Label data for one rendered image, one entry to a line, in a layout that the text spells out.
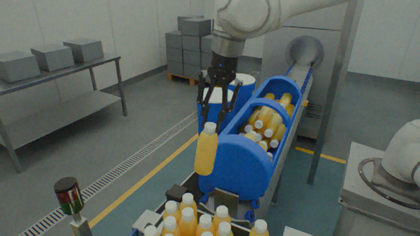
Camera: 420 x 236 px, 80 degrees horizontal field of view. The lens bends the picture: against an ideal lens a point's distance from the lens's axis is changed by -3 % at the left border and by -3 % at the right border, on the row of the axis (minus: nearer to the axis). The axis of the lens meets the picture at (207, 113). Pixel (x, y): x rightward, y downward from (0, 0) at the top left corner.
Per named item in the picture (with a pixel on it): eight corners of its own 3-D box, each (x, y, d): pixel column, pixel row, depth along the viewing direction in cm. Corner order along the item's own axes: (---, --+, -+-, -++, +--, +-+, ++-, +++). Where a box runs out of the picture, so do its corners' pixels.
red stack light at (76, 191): (85, 191, 77) (82, 182, 75) (67, 206, 72) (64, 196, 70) (71, 185, 79) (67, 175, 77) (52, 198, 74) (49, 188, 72)
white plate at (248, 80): (237, 87, 201) (237, 88, 202) (262, 80, 215) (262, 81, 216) (216, 77, 221) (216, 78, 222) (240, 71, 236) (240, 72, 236)
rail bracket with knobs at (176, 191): (193, 206, 111) (192, 189, 107) (184, 218, 106) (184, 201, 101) (174, 199, 115) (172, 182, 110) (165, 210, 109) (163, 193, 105)
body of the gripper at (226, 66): (243, 55, 73) (235, 85, 76) (215, 48, 74) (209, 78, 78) (238, 59, 66) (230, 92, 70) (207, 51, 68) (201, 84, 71)
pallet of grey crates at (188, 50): (237, 78, 524) (241, 17, 469) (219, 91, 463) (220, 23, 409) (189, 69, 579) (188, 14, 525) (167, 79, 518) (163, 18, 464)
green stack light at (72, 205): (89, 203, 79) (85, 192, 77) (72, 218, 74) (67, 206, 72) (75, 196, 81) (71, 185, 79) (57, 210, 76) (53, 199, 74)
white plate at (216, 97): (235, 88, 199) (235, 89, 199) (200, 86, 202) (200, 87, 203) (234, 103, 174) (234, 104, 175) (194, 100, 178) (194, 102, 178)
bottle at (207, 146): (206, 179, 84) (214, 138, 76) (189, 170, 86) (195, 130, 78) (215, 168, 89) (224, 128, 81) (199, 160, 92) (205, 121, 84)
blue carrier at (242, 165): (298, 118, 173) (304, 78, 160) (265, 210, 103) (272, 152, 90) (257, 110, 184) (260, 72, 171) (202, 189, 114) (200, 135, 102)
